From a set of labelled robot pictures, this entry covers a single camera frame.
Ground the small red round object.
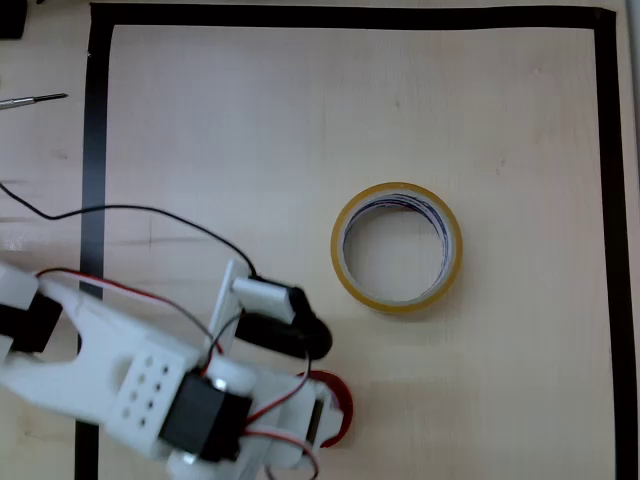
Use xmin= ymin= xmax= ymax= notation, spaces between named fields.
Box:
xmin=294 ymin=370 xmax=355 ymax=449

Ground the big yellow tape roll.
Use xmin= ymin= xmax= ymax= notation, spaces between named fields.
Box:
xmin=329 ymin=181 xmax=464 ymax=315

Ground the metal screwdriver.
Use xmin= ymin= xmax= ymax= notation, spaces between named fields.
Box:
xmin=0 ymin=92 xmax=69 ymax=112

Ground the black box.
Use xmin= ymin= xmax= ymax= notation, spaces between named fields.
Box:
xmin=0 ymin=0 xmax=27 ymax=41

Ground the red white black servo wire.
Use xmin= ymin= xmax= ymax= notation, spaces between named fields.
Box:
xmin=35 ymin=268 xmax=244 ymax=376
xmin=242 ymin=349 xmax=321 ymax=480

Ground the white and black gripper camera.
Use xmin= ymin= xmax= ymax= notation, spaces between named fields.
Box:
xmin=207 ymin=258 xmax=334 ymax=360

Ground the thin black cable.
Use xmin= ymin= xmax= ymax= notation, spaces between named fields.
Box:
xmin=0 ymin=180 xmax=259 ymax=279

